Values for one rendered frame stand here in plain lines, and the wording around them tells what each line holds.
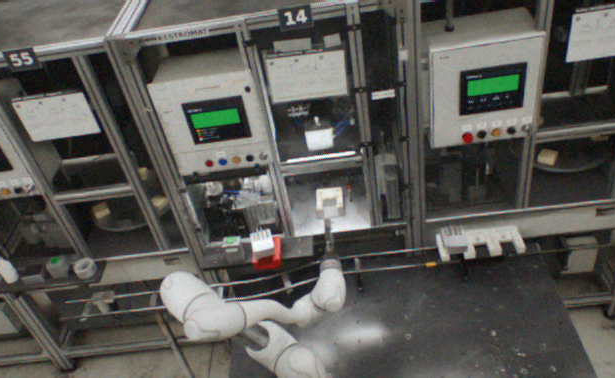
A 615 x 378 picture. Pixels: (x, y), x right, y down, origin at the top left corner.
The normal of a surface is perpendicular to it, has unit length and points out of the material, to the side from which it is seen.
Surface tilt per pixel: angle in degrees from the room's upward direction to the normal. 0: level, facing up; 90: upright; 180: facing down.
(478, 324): 0
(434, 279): 0
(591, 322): 0
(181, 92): 90
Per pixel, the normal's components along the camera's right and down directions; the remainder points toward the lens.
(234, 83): 0.00, 0.65
